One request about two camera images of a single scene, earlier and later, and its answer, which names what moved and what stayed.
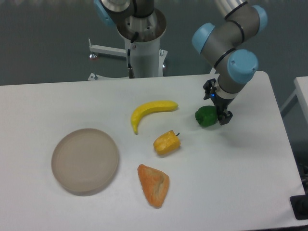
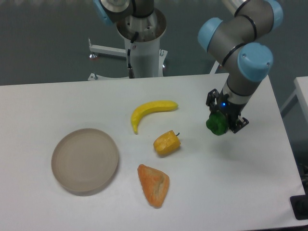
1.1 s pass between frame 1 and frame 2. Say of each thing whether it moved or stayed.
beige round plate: stayed
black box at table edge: stayed
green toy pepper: moved
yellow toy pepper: stayed
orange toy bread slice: stayed
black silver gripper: moved
